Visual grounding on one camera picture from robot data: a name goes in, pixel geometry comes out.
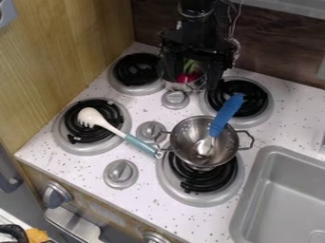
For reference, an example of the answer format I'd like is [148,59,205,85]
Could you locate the white and blue pasta spoon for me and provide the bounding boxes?
[76,106,165,159]

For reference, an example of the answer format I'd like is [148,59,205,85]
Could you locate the red and white toy radish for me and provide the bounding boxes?
[174,59,203,84]

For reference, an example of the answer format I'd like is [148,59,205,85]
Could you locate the toy stove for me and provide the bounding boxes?
[50,51,276,209]

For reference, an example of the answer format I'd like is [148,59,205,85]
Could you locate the toy sink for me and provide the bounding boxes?
[228,144,325,243]

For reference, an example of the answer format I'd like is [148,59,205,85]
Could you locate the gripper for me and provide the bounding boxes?
[157,28,239,91]

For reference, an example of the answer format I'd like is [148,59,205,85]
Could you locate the silver strainer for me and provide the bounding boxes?
[153,115,257,169]

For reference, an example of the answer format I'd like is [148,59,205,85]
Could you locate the blue handled silver spoon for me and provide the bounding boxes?
[191,93,247,159]

